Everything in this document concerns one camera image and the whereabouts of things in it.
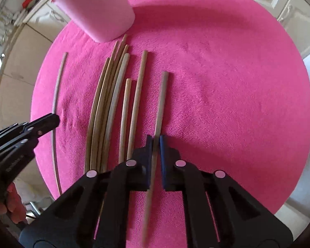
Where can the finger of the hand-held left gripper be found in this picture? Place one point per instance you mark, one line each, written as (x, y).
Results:
(47, 122)

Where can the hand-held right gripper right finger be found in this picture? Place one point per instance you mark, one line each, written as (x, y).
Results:
(162, 147)

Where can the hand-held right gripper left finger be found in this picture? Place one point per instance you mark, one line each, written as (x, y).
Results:
(149, 147)

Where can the brown wooden chopstick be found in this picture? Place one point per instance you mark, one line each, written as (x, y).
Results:
(161, 108)

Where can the row of wooden chopsticks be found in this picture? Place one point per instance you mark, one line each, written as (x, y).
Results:
(138, 95)

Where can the pale pink plastic cup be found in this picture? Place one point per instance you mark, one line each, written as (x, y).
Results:
(98, 10)

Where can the person's left hand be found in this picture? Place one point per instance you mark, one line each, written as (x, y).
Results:
(14, 202)

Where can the round pink table cloth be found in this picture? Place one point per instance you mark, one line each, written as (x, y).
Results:
(222, 95)

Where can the red lidded container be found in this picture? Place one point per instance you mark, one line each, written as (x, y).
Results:
(31, 0)

